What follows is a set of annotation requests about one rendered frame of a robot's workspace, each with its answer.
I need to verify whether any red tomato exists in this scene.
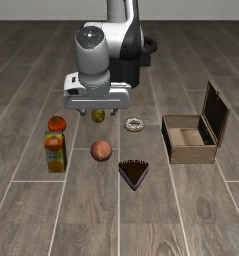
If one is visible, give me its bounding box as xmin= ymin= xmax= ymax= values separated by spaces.
xmin=47 ymin=115 xmax=67 ymax=133

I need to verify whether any wooden box lid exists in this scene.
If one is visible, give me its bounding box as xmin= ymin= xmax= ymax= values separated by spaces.
xmin=201 ymin=80 xmax=231 ymax=148

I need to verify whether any yellow-green onion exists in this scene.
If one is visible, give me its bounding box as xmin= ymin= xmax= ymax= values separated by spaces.
xmin=91 ymin=108 xmax=106 ymax=124

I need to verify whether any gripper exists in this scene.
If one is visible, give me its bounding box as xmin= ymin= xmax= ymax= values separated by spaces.
xmin=62 ymin=72 xmax=132 ymax=117

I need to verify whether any white sprinkled donut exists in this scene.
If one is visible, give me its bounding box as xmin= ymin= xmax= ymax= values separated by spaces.
xmin=123 ymin=117 xmax=146 ymax=133

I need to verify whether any wooden box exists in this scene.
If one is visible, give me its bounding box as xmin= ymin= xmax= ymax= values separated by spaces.
xmin=161 ymin=114 xmax=218 ymax=165

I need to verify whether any chocolate cake wedge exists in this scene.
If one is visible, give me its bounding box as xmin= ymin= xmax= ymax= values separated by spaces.
xmin=118 ymin=159 xmax=150 ymax=192

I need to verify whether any orange juice carton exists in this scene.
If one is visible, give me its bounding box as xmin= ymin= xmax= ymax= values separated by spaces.
xmin=44 ymin=130 xmax=68 ymax=174

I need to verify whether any pink peach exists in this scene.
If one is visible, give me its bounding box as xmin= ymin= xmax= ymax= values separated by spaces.
xmin=90 ymin=139 xmax=113 ymax=163

